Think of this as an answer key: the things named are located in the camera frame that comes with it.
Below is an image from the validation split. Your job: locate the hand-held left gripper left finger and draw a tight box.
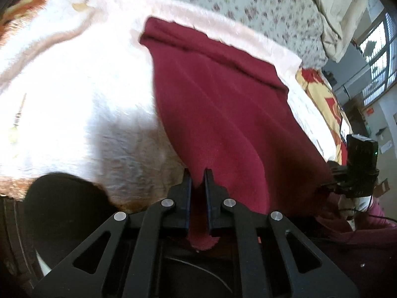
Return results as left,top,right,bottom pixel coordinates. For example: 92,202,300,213
33,168,193,298

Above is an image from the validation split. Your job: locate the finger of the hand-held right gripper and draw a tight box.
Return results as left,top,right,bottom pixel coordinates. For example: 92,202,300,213
319,182,346,195
328,161,349,178

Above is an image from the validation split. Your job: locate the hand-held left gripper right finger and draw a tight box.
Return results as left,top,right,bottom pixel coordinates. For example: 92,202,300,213
203,169,360,298

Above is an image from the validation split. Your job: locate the maroon sweater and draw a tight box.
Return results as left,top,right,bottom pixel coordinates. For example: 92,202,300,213
139,17,334,252

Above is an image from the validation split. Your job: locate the person's maroon clothing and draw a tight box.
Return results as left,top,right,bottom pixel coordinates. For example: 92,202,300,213
305,192,397,298

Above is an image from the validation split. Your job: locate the yellow red printed sheet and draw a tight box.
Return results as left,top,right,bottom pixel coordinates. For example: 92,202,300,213
0,0,352,165

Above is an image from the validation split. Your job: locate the window with bars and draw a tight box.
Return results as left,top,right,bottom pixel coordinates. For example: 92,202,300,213
360,9,397,106

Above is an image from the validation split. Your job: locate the cream pillow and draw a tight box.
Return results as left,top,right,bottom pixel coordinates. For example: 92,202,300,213
295,0,373,63

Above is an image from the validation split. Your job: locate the floral quilt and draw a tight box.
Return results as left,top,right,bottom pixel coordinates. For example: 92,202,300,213
51,0,328,69

